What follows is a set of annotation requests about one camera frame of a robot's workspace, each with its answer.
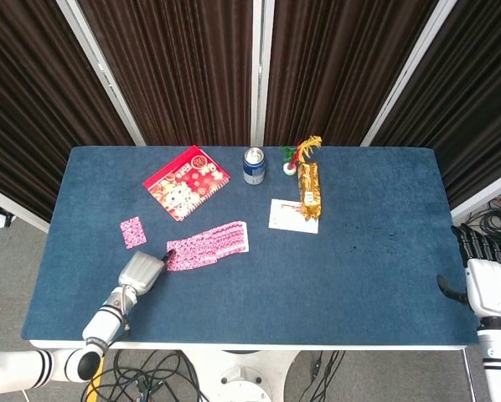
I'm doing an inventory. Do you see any blue silver drink can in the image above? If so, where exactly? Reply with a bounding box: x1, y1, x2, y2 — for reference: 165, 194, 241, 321
242, 147, 266, 186

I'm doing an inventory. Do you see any white frame post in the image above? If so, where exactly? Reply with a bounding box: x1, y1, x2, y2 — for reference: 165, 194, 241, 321
56, 0, 147, 147
250, 0, 276, 147
360, 0, 459, 147

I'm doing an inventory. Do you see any dark brown curtain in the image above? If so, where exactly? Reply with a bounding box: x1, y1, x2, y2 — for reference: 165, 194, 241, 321
0, 0, 135, 223
77, 0, 255, 147
263, 0, 439, 147
371, 0, 501, 209

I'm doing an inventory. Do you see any white frame rail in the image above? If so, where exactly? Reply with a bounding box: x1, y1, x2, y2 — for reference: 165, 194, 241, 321
0, 181, 51, 235
450, 165, 501, 222

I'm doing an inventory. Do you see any gold foil snack package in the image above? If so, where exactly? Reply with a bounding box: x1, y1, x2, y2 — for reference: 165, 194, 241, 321
297, 162, 322, 222

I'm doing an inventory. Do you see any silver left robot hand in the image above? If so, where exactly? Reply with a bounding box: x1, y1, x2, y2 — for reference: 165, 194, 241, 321
117, 249, 177, 296

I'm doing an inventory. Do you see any feather shuttlecock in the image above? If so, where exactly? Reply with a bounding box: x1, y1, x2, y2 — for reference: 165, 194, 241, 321
279, 135, 323, 175

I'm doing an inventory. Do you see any large red envelope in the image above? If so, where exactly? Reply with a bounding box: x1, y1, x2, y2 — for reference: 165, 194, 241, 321
142, 144, 231, 222

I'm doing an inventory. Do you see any blue table cloth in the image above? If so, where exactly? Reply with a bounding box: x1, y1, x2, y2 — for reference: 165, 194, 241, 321
20, 145, 481, 347

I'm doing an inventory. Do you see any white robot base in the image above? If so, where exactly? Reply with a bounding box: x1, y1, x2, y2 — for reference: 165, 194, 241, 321
182, 349, 302, 402

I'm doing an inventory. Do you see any black cable with plug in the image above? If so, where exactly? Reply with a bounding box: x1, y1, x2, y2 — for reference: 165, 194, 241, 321
299, 350, 346, 397

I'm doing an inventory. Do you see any small pink patterned paper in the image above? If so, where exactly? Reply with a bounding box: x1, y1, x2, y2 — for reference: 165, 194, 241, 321
120, 216, 147, 250

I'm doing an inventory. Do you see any white paper card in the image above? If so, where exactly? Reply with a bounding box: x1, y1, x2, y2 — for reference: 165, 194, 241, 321
268, 198, 320, 234

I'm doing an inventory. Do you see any white table frame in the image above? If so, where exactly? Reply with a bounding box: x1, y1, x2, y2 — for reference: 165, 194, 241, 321
28, 339, 478, 352

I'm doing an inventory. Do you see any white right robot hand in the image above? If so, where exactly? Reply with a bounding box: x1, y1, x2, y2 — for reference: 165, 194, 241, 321
436, 223, 501, 318

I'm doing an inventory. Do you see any black floor cable bundle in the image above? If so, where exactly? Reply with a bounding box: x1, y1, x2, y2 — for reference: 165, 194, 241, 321
462, 187, 501, 245
80, 349, 212, 402

